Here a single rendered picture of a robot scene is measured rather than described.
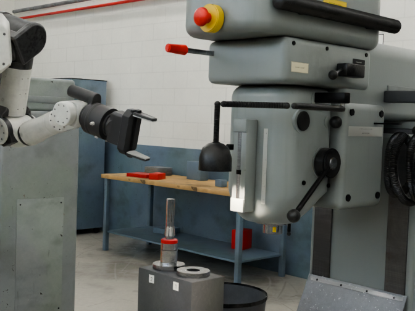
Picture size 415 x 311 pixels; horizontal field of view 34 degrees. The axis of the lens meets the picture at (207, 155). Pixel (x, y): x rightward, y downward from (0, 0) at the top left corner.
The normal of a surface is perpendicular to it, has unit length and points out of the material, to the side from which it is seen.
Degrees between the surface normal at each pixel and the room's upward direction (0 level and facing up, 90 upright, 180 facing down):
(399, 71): 90
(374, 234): 90
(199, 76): 90
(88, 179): 90
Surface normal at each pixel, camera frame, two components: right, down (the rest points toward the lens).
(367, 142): 0.70, 0.06
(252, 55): -0.71, 0.01
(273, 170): -0.30, 0.04
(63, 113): -0.54, 0.13
